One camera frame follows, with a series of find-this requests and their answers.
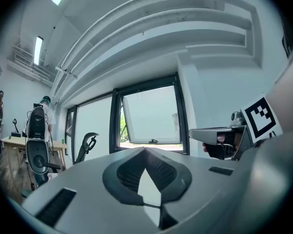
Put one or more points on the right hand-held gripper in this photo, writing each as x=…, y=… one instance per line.
x=258, y=118

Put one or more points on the person's right hand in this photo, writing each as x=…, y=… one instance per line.
x=215, y=151

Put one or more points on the white roller blind fabric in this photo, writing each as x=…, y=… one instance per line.
x=151, y=113

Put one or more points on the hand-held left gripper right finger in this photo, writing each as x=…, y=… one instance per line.
x=178, y=179

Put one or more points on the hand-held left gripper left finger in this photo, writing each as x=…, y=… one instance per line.
x=112, y=179

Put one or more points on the black backpack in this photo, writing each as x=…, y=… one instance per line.
x=36, y=122

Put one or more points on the white metal ceiling grille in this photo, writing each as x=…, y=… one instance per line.
x=29, y=64

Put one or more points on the black office chair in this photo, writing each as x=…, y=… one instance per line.
x=85, y=145

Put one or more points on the black framed open window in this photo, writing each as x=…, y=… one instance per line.
x=113, y=121

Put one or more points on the white and black machine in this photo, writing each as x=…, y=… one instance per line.
x=37, y=155

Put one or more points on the green leafy tree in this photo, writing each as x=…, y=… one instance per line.
x=123, y=128

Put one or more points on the light wooden table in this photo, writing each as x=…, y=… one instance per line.
x=17, y=141

